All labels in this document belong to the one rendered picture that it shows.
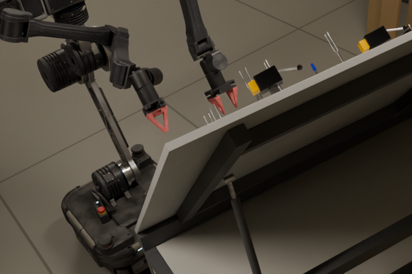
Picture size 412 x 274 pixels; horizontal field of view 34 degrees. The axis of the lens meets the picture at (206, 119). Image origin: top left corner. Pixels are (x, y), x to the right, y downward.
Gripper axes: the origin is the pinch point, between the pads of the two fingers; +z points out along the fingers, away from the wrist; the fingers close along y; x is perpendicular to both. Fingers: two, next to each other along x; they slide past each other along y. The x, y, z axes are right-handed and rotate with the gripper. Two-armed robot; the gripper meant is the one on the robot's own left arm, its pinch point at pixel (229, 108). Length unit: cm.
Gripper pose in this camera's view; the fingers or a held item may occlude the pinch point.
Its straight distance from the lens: 240.9
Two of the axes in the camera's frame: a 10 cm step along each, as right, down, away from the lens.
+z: 4.3, 8.9, 1.3
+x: -3.8, 0.5, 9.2
